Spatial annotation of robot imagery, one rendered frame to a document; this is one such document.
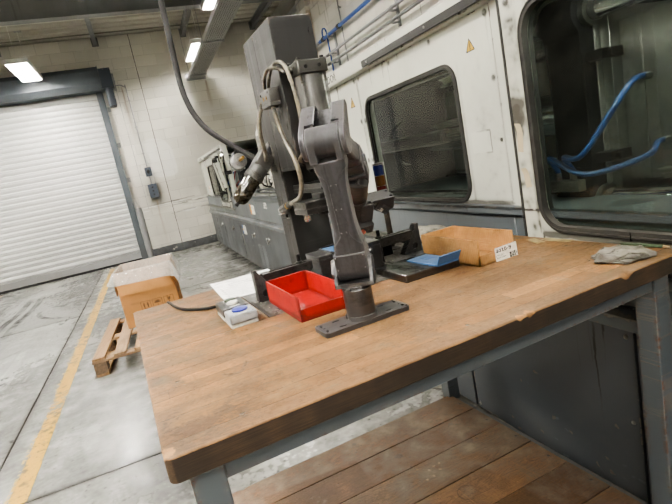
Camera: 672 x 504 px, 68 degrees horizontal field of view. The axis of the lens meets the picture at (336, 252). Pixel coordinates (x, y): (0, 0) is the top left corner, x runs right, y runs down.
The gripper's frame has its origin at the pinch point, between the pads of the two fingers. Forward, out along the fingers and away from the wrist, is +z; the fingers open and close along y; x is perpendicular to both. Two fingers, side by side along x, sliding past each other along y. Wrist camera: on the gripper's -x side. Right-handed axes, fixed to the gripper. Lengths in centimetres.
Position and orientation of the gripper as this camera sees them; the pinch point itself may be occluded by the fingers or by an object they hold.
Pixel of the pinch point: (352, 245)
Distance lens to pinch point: 136.2
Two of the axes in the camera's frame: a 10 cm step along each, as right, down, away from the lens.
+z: -0.4, 7.9, 6.1
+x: -8.9, 2.5, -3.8
